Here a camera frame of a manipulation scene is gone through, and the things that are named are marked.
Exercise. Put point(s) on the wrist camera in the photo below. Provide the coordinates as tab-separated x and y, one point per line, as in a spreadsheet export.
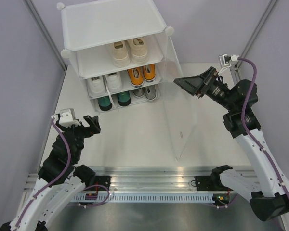
226	61
66	118

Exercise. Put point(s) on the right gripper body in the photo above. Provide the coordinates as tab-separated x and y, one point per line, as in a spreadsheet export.
219	93

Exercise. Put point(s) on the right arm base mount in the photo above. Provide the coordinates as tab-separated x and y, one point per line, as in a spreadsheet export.
207	183

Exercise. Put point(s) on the aluminium frame rail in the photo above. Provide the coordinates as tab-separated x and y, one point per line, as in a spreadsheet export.
153	181

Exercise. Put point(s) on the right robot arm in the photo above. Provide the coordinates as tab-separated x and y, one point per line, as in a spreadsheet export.
269	198

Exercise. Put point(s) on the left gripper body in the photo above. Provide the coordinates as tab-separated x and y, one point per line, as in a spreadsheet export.
81	131

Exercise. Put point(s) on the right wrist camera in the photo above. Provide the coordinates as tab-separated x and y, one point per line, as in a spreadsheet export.
226	61

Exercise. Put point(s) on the white plastic shoe cabinet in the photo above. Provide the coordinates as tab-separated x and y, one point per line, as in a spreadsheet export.
90	28

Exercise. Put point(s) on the grey canvas sneaker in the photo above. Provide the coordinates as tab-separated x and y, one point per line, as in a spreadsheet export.
138	93
150	93

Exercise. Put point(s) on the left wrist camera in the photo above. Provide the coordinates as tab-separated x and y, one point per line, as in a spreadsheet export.
66	118

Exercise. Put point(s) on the translucent cabinet door panel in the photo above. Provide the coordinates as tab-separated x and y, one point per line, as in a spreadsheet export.
177	103

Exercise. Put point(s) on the white sneaker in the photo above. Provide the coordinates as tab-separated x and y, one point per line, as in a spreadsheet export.
113	84
96	85

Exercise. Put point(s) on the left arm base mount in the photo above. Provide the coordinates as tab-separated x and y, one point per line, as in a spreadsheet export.
100	180

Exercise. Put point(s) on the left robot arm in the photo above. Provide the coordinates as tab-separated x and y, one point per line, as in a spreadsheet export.
59	179

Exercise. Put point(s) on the orange canvas sneaker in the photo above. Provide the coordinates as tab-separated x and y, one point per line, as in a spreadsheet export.
136	77
149	72

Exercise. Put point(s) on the green loafer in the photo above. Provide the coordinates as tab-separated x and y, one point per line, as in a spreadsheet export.
104	103
124	98

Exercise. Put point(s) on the beige sneaker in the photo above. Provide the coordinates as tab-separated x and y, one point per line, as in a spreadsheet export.
119	54
139	50

